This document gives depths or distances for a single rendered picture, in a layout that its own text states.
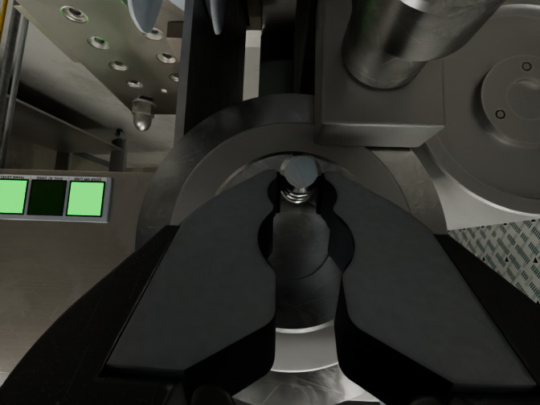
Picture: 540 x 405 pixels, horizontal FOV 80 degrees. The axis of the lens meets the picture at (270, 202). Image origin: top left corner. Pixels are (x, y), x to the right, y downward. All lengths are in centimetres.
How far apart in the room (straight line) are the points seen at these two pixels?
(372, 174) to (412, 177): 2
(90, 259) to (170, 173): 41
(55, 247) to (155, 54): 33
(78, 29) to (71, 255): 31
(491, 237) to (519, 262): 4
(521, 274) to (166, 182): 26
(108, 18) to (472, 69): 33
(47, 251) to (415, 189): 53
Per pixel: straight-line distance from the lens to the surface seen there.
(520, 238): 31
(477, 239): 36
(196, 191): 16
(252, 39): 62
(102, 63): 49
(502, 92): 21
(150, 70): 48
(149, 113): 55
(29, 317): 61
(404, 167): 17
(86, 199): 57
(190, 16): 22
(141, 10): 20
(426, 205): 17
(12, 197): 63
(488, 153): 20
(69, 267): 58
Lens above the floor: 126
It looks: 9 degrees down
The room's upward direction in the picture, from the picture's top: 178 degrees counter-clockwise
